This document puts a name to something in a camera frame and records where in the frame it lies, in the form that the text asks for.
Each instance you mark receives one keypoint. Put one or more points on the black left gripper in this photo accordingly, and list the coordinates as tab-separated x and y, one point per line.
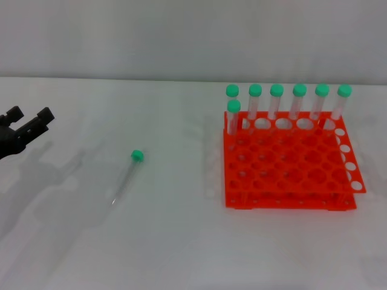
9	142

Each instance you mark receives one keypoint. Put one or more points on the clear test tube green cap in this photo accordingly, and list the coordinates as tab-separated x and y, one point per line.
344	90
233	106
276	90
232	89
299	90
322	90
254	90
137	155

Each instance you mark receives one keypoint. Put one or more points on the orange test tube rack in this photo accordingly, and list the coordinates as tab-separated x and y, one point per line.
287	169

